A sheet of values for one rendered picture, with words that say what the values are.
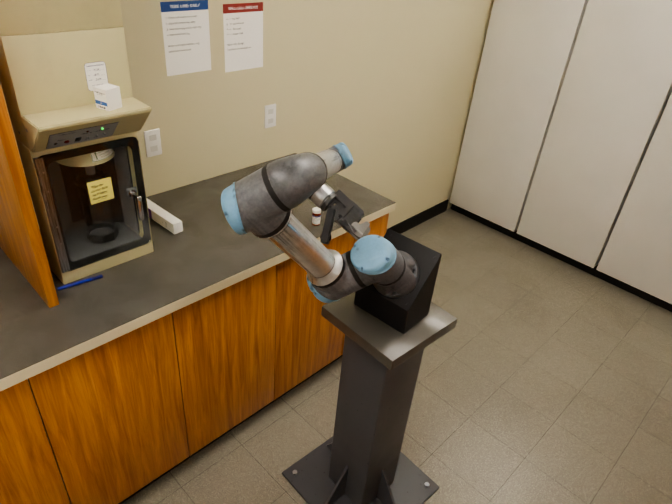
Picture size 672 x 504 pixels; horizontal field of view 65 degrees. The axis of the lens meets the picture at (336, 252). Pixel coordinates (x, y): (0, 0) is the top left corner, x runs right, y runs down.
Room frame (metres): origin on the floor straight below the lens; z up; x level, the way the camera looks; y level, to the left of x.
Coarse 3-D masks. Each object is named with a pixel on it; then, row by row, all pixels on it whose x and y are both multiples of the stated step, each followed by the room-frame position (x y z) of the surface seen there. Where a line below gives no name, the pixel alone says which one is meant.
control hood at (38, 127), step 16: (48, 112) 1.38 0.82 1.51; (64, 112) 1.39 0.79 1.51; (80, 112) 1.40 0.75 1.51; (96, 112) 1.41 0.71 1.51; (112, 112) 1.43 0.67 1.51; (128, 112) 1.45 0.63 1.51; (144, 112) 1.48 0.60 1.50; (32, 128) 1.29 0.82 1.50; (48, 128) 1.28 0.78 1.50; (64, 128) 1.32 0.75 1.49; (80, 128) 1.36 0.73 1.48; (128, 128) 1.51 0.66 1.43; (32, 144) 1.31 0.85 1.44
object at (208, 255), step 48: (192, 192) 2.06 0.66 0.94; (192, 240) 1.68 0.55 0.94; (240, 240) 1.71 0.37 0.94; (0, 288) 1.29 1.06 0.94; (96, 288) 1.34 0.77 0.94; (144, 288) 1.36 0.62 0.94; (192, 288) 1.38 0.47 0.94; (0, 336) 1.08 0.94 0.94; (48, 336) 1.10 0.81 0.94; (96, 336) 1.12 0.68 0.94; (0, 384) 0.92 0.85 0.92
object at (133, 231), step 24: (96, 144) 1.47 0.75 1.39; (120, 144) 1.52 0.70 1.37; (48, 168) 1.36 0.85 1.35; (72, 168) 1.40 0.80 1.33; (96, 168) 1.46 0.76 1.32; (120, 168) 1.51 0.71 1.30; (72, 192) 1.39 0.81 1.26; (120, 192) 1.50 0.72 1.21; (144, 192) 1.56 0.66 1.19; (72, 216) 1.38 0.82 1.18; (96, 216) 1.43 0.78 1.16; (120, 216) 1.49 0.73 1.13; (144, 216) 1.55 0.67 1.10; (72, 240) 1.37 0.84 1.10; (96, 240) 1.42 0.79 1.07; (120, 240) 1.48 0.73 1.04; (144, 240) 1.54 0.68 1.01; (72, 264) 1.36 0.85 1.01
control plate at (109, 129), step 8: (88, 128) 1.38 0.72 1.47; (96, 128) 1.40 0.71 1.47; (104, 128) 1.43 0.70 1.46; (112, 128) 1.45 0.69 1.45; (56, 136) 1.32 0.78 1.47; (64, 136) 1.34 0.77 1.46; (72, 136) 1.37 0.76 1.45; (80, 136) 1.39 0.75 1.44; (104, 136) 1.46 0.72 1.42; (48, 144) 1.33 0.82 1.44; (56, 144) 1.35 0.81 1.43; (64, 144) 1.37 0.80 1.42
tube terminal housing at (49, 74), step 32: (64, 32) 1.45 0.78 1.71; (96, 32) 1.52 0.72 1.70; (0, 64) 1.38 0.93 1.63; (32, 64) 1.38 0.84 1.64; (64, 64) 1.44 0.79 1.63; (32, 96) 1.37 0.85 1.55; (64, 96) 1.43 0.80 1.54; (128, 96) 1.57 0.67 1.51; (32, 160) 1.34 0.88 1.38; (32, 192) 1.39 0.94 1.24; (128, 256) 1.51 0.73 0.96
